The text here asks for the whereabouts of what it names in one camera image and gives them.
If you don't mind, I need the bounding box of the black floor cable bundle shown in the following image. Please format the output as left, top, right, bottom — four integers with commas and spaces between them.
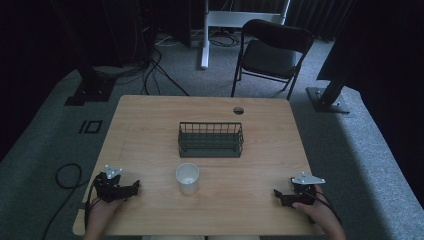
140, 46, 191, 98

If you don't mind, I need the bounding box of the hand-held gripper cable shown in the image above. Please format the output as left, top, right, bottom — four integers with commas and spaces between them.
301, 189, 343, 225
83, 178, 101, 232

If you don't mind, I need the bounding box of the person's right hand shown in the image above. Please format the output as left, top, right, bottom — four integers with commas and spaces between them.
291, 184, 336, 232

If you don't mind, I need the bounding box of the dark curtain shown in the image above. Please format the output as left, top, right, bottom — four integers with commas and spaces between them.
285, 0, 356, 42

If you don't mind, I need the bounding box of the black looped floor cable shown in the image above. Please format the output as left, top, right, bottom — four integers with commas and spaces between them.
41, 162, 90, 240

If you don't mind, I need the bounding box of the dark wire basket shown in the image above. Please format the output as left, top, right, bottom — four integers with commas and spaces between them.
177, 121, 245, 159

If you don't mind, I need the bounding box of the black folding chair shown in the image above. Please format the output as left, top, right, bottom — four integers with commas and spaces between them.
230, 18, 315, 101

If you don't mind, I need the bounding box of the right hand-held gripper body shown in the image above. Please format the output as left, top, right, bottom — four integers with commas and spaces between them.
287, 171, 326, 208

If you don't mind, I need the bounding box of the black metal stand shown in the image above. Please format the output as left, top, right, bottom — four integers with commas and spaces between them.
64, 0, 118, 107
305, 49, 358, 115

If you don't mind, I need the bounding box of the person's left hand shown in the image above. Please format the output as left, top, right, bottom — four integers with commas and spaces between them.
85, 195, 127, 234

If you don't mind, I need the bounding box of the white desk frame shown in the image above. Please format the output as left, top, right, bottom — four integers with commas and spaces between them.
199, 0, 292, 71

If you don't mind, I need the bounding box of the left hand-held gripper cable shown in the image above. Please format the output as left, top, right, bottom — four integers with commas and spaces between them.
83, 178, 101, 232

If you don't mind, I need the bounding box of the right hand-held gripper cable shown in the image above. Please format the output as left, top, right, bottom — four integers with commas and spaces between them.
301, 189, 343, 225

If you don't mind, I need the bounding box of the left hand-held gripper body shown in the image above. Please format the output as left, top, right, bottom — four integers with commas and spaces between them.
92, 164, 134, 204

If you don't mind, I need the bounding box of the white cup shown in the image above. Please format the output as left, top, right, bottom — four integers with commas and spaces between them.
175, 162, 201, 196

